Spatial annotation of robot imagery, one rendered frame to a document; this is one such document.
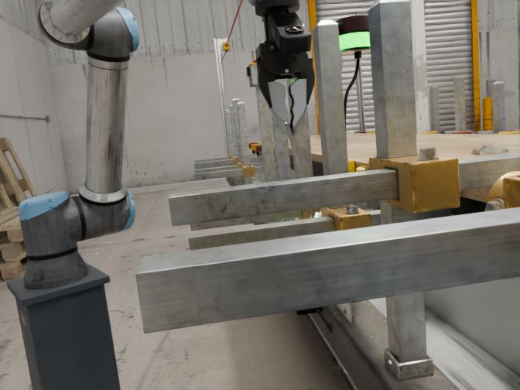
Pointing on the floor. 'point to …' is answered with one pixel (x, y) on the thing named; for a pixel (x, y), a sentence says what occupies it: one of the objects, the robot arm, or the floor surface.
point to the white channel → (419, 65)
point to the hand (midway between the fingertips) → (291, 128)
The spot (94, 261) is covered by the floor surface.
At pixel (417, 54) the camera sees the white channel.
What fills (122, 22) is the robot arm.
